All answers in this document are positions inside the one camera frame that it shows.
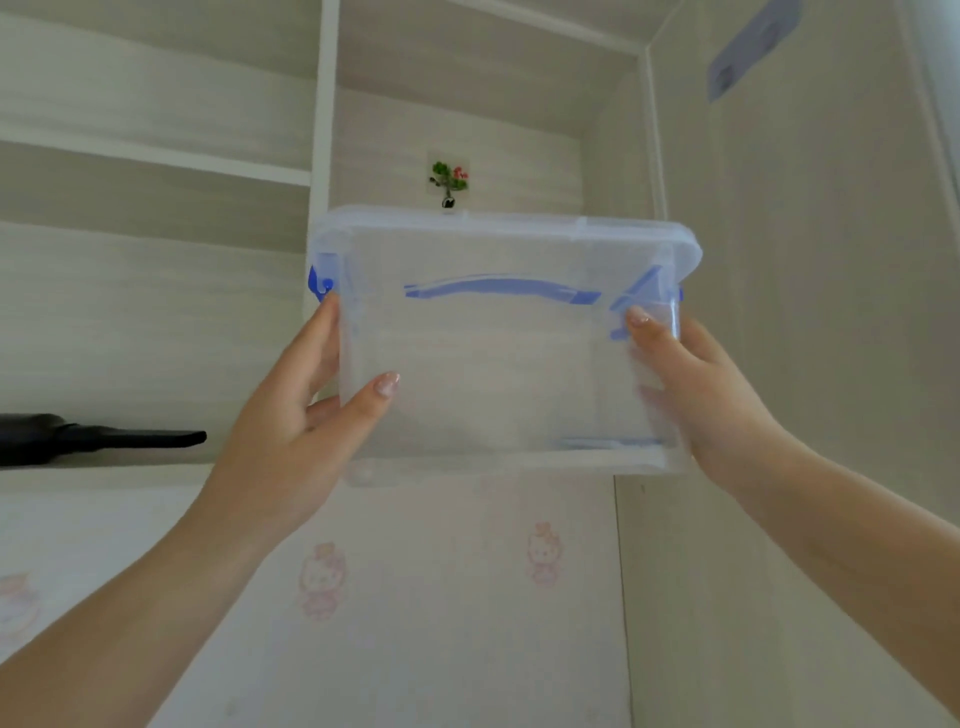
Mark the person's right hand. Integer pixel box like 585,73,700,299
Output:
625,305,789,496

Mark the clear plastic box blue handle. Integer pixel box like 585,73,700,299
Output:
305,204,705,489

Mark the pink cartoon cat sticker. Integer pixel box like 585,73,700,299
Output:
298,541,350,624
523,521,564,588

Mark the white wooden shelf unit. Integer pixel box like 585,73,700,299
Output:
0,0,669,481

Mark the green plant sticker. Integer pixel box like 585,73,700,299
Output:
427,153,472,211

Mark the person's left forearm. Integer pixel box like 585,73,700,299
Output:
0,491,282,728

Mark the person's left hand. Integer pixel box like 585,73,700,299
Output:
196,292,401,541

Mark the grey wall label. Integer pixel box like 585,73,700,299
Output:
707,0,804,104

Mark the person's right forearm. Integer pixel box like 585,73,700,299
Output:
726,431,960,717

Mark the black handheld vacuum nozzle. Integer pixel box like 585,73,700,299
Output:
0,412,209,470

